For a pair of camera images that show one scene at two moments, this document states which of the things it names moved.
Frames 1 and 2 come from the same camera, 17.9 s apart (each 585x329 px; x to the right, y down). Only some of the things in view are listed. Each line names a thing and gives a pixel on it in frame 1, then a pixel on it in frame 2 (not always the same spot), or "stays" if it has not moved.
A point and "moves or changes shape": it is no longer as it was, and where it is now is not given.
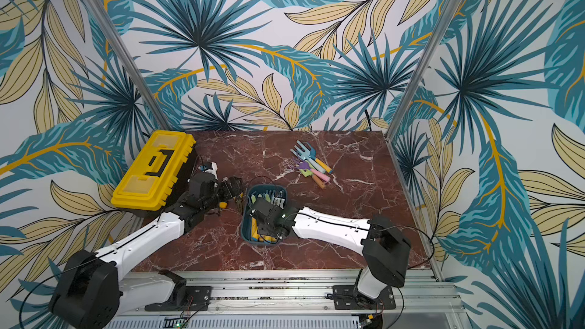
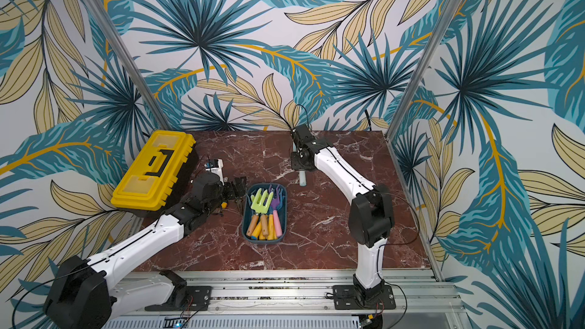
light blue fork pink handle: (305, 154) moves or changes shape
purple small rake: (304, 165) moves or changes shape
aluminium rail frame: (425, 300) stays
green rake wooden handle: (308, 172) moves or changes shape
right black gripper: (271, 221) -> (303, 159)
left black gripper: (228, 193) stays
